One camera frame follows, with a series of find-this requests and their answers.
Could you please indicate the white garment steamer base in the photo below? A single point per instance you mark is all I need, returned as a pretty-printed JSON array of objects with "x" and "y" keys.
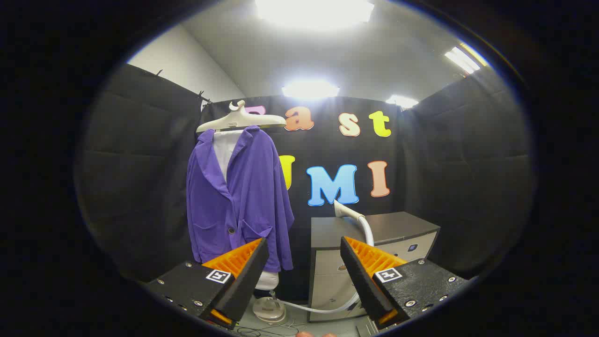
[{"x": 269, "y": 310}]

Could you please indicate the large ceiling light panel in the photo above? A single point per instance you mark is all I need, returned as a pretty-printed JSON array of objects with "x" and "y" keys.
[{"x": 313, "y": 11}]

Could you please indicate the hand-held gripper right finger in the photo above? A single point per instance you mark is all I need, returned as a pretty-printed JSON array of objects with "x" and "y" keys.
[{"x": 362, "y": 281}]

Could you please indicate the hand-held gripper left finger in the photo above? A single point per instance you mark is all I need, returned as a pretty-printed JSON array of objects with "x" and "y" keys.
[{"x": 243, "y": 281}]

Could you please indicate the white ironing backing board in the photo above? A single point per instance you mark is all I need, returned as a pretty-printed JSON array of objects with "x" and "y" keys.
[{"x": 227, "y": 150}]

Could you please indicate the long ceiling light strip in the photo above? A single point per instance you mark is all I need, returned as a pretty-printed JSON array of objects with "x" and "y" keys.
[{"x": 464, "y": 58}]

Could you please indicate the grey drawer cabinet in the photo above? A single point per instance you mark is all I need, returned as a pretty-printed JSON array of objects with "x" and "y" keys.
[{"x": 402, "y": 227}]

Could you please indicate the white plastic clothes hanger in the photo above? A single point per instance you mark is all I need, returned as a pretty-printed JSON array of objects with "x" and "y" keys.
[{"x": 234, "y": 121}]

